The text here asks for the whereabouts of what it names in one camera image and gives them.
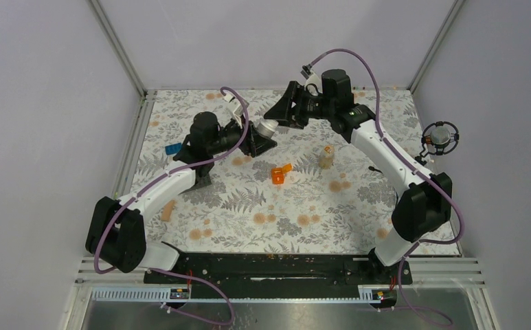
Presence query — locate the microphone on black stand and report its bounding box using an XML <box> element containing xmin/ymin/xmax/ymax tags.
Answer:
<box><xmin>367</xmin><ymin>120</ymin><xmax>460</xmax><ymax>201</ymax></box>

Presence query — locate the orange pill organizer box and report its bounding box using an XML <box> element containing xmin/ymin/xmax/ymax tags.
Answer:
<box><xmin>270</xmin><ymin>164</ymin><xmax>293</xmax><ymax>186</ymax></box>

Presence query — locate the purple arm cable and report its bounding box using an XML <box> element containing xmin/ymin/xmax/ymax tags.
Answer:
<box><xmin>93</xmin><ymin>86</ymin><xmax>251</xmax><ymax>327</ymax></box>
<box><xmin>301</xmin><ymin>48</ymin><xmax>466</xmax><ymax>327</ymax></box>

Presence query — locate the tan wooden block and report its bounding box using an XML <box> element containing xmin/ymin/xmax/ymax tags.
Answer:
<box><xmin>160</xmin><ymin>200</ymin><xmax>176</xmax><ymax>222</ymax></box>

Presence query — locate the grey studded baseplate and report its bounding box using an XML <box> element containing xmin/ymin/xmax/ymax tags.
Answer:
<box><xmin>187</xmin><ymin>174</ymin><xmax>212</xmax><ymax>192</ymax></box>

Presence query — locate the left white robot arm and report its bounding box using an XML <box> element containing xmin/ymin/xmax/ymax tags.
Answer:
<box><xmin>85</xmin><ymin>111</ymin><xmax>278</xmax><ymax>283</ymax></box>

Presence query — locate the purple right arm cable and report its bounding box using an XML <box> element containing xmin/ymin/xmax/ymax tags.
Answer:
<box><xmin>301</xmin><ymin>48</ymin><xmax>466</xmax><ymax>327</ymax></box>

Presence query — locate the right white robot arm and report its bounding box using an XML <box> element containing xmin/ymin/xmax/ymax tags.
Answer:
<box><xmin>264</xmin><ymin>69</ymin><xmax>452</xmax><ymax>283</ymax></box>

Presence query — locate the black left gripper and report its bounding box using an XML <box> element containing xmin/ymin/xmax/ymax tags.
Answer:
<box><xmin>208</xmin><ymin>115</ymin><xmax>277</xmax><ymax>157</ymax></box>

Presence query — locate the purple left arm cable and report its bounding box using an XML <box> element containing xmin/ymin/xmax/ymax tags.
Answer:
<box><xmin>93</xmin><ymin>86</ymin><xmax>251</xmax><ymax>327</ymax></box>

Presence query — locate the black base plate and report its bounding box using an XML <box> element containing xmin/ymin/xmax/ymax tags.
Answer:
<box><xmin>143</xmin><ymin>252</ymin><xmax>414</xmax><ymax>300</ymax></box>

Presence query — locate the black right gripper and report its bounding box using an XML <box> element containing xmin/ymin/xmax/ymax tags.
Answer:
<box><xmin>263</xmin><ymin>81</ymin><xmax>335</xmax><ymax>131</ymax></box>

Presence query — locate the white blue pill bottle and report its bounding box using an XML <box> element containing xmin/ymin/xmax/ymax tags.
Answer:
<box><xmin>256</xmin><ymin>119</ymin><xmax>278</xmax><ymax>139</ymax></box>

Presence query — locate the clear pill bottle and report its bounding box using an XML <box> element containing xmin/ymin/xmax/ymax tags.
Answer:
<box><xmin>318</xmin><ymin>145</ymin><xmax>335</xmax><ymax>169</ymax></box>

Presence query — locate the aluminium frame rail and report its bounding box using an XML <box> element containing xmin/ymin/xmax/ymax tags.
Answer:
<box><xmin>75</xmin><ymin>258</ymin><xmax>485</xmax><ymax>304</ymax></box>

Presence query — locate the blue toy brick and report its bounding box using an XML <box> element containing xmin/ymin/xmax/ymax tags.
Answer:
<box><xmin>164</xmin><ymin>143</ymin><xmax>182</xmax><ymax>155</ymax></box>

